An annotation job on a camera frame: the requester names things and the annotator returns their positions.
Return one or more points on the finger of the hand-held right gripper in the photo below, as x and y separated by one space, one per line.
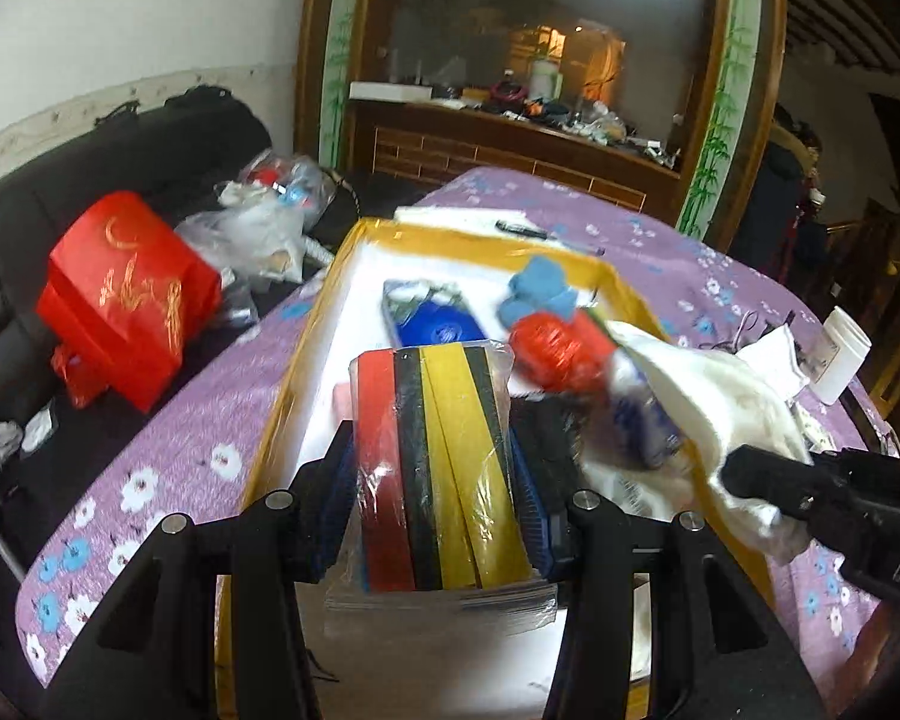
772 484

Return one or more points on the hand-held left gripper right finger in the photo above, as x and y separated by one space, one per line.
536 532

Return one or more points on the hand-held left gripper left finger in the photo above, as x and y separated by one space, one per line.
337 517

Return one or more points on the red black yellow striped pack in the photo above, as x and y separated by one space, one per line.
435 465

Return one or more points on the yellow cardboard box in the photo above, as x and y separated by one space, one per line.
330 360

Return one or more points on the red soft packet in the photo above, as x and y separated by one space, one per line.
559 352

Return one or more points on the blue soft cloth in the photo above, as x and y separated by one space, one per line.
540 289

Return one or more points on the white plastic jar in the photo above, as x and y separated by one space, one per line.
840 352

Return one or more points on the purple floral tablecloth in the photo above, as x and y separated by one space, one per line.
195 427

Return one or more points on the blue packet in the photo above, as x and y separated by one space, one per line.
435 322

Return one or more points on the white plastic bag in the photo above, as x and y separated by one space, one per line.
240 240

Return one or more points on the black pen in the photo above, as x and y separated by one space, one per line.
547 234

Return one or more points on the red gift bag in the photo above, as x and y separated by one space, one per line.
127 292

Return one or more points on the white paper sheet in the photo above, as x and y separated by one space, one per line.
450 217

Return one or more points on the crumpled white paper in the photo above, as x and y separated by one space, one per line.
15 435

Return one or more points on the clear bag with colourful items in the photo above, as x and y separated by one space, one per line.
292 180

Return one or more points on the wooden counter cabinet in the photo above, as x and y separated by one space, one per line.
495 150

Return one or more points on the white flat box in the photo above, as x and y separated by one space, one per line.
390 90

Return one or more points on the black sofa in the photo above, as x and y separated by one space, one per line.
45 187

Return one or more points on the red round container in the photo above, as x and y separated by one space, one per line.
510 90

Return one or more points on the white thermos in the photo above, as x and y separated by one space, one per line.
546 79

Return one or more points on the arched glass window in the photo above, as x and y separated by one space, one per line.
495 7

